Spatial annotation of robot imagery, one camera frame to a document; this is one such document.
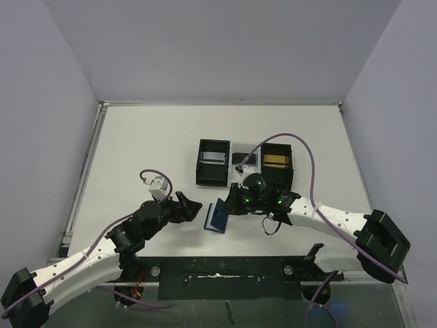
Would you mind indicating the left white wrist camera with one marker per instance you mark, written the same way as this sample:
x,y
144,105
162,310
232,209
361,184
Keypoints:
x,y
160,188

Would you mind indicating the blue leather card holder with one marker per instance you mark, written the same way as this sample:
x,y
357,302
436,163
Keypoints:
x,y
216,218

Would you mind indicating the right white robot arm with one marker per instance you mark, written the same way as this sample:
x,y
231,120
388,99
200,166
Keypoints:
x,y
377,245

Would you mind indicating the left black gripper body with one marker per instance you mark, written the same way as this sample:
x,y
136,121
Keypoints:
x,y
181,208

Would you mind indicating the silver credit card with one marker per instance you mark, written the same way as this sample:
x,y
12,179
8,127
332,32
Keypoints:
x,y
216,158

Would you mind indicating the black white card tray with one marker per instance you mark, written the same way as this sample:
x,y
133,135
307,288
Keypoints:
x,y
210,175

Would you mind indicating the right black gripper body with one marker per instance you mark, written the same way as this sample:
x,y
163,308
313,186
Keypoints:
x,y
234,200

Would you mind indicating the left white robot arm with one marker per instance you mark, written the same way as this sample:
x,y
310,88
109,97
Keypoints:
x,y
31,297

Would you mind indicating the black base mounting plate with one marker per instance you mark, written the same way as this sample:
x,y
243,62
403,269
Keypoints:
x,y
225,278

